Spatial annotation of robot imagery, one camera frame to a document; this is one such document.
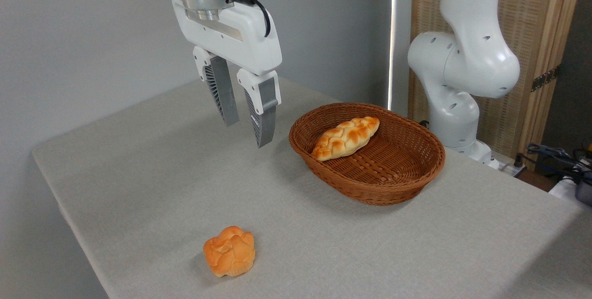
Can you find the black metal screen hinge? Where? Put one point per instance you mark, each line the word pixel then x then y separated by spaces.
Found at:
pixel 545 78

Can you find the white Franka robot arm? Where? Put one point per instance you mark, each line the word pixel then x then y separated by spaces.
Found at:
pixel 471 58

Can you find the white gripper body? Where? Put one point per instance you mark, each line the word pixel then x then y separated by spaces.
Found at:
pixel 240 35

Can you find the wooden folding screen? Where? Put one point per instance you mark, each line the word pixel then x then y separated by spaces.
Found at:
pixel 536 12

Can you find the brown wicker basket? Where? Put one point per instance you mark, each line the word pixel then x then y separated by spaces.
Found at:
pixel 384 169

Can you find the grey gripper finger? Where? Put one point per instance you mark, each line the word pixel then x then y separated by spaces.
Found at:
pixel 225 91
pixel 264 114

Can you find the braided bread loaf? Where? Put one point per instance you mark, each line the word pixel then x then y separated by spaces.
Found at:
pixel 346 137

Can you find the white vertical wall trim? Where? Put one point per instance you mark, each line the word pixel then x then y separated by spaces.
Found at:
pixel 392 35

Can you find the round orange bread roll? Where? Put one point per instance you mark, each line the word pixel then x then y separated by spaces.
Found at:
pixel 230 251

